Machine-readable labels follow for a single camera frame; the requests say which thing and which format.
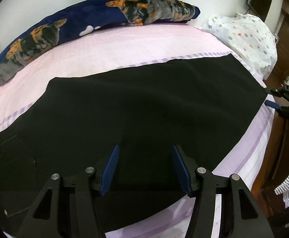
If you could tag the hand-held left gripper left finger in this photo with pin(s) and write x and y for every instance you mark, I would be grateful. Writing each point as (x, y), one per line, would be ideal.
(109, 171)

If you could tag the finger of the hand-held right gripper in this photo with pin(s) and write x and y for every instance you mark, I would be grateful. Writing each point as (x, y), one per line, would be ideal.
(273, 104)
(274, 91)

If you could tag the pink checked bed sheet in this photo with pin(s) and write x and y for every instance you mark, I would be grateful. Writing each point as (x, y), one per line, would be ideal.
(109, 49)

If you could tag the black pants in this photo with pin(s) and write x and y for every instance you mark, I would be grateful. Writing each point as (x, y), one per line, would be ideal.
(146, 109)

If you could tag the white dotted pillow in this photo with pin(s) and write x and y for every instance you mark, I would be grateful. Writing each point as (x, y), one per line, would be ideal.
(246, 37)

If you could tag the blue cat print blanket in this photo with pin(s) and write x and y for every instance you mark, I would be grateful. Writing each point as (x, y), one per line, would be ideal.
(85, 12)

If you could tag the dark framed wall panel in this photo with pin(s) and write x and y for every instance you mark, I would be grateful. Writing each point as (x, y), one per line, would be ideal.
(260, 0)

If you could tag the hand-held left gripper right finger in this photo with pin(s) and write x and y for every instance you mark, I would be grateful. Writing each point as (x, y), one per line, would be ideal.
(181, 171)

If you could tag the brown wooden door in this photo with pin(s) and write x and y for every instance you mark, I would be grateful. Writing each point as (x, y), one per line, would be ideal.
(286, 42)

